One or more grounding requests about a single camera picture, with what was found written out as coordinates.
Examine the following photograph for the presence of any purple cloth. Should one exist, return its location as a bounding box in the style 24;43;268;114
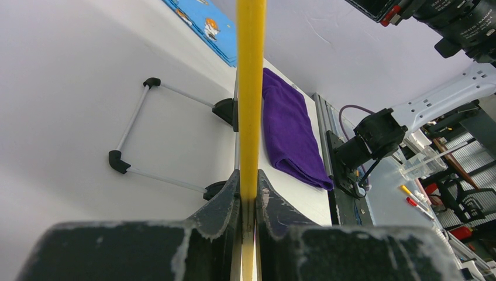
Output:
262;68;335;191

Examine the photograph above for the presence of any blue cartoon cloth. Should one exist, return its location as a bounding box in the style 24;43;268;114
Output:
163;0;237;67

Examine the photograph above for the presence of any wire whiteboard stand frame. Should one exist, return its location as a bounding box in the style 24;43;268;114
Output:
107;77;236;201

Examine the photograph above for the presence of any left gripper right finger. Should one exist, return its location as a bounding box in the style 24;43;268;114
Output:
256;171;463;280

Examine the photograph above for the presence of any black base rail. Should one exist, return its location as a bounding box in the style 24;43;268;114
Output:
312;93;373;226

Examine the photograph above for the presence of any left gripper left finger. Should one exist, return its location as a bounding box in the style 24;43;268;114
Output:
17;170;241;280

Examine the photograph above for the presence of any yellow framed whiteboard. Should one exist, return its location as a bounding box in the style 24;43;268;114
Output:
236;1;266;280

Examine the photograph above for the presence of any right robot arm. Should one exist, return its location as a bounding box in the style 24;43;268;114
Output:
332;1;495;169

